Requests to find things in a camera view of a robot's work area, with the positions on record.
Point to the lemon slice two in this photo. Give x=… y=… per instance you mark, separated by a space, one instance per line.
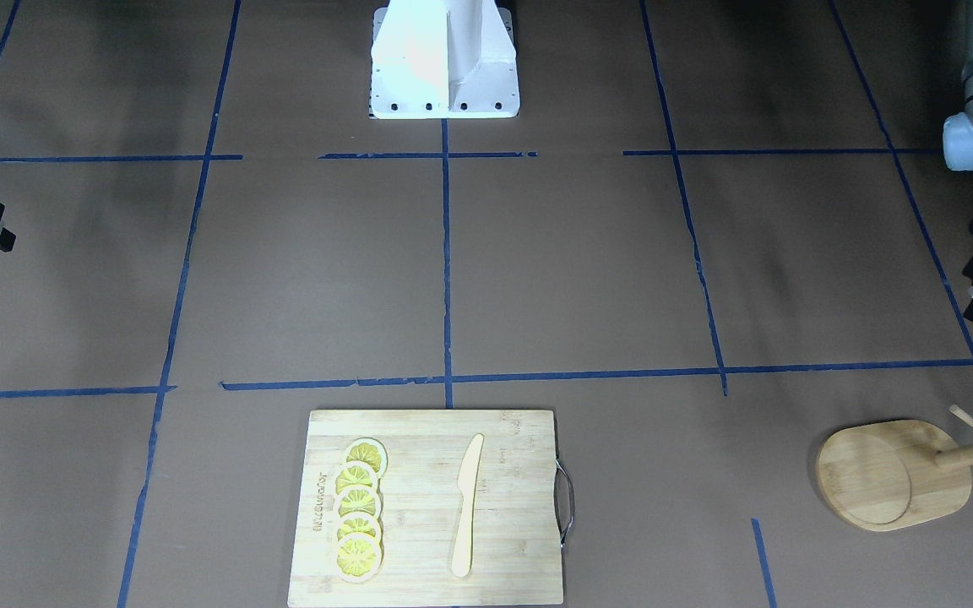
x=355 y=474

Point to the lemon slice one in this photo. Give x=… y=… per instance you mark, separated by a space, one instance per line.
x=368 y=450

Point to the yellow plastic knife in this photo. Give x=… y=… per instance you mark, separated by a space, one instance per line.
x=467 y=479

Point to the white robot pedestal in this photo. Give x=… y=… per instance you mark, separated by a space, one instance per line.
x=444 y=60

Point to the lemon slice four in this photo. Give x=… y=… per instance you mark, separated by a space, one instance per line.
x=359 y=523

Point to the bamboo cutting board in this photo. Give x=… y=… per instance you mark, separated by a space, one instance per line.
x=517 y=555

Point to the lemon slice three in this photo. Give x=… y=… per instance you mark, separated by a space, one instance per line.
x=359 y=499

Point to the wooden cup rack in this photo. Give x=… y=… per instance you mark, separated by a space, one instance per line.
x=891 y=475

